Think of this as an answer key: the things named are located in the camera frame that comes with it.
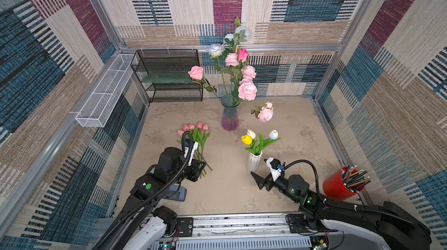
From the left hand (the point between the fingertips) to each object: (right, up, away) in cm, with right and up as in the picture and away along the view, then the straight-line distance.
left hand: (203, 162), depth 72 cm
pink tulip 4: (-14, +12, +30) cm, 35 cm away
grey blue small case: (-13, -16, +7) cm, 22 cm away
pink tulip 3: (-11, +13, +32) cm, 36 cm away
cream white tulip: (+19, +12, -4) cm, 23 cm away
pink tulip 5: (-17, +10, +30) cm, 36 cm away
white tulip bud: (+27, +12, -5) cm, 30 cm away
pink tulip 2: (-6, +13, +33) cm, 36 cm away
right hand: (+25, -4, +9) cm, 27 cm away
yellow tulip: (+17, +10, -7) cm, 21 cm away
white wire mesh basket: (-59, +23, +21) cm, 66 cm away
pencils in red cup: (+63, -8, +2) cm, 64 cm away
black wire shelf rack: (-25, +50, +28) cm, 63 cm away
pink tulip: (-3, +12, +32) cm, 34 cm away
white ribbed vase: (+22, -1, +6) cm, 22 cm away
